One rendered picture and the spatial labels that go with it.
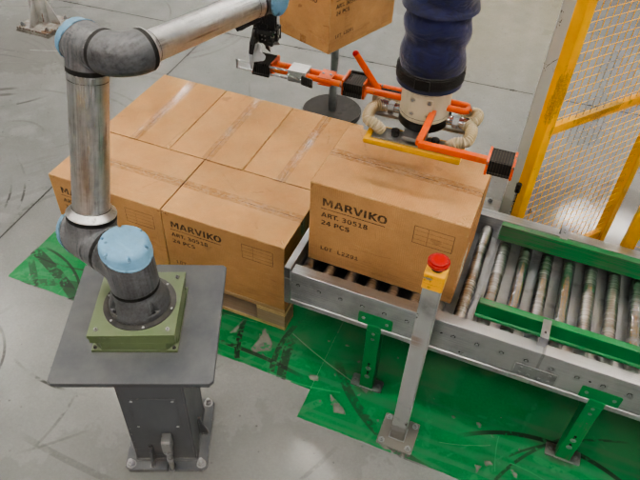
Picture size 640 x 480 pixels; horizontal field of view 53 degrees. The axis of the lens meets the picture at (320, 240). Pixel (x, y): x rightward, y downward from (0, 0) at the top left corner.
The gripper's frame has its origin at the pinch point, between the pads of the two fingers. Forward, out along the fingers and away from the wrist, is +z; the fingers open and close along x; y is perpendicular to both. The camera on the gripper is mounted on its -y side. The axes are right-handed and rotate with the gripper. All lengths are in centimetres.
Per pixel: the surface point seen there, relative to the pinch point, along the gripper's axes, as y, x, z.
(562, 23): 98, 96, 6
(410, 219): 68, -19, 36
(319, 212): 33, -19, 46
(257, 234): 4, -15, 73
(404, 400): 83, -51, 98
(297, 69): 15.3, -0.5, -0.6
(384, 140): 53, -12, 12
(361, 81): 38.9, 0.9, -0.9
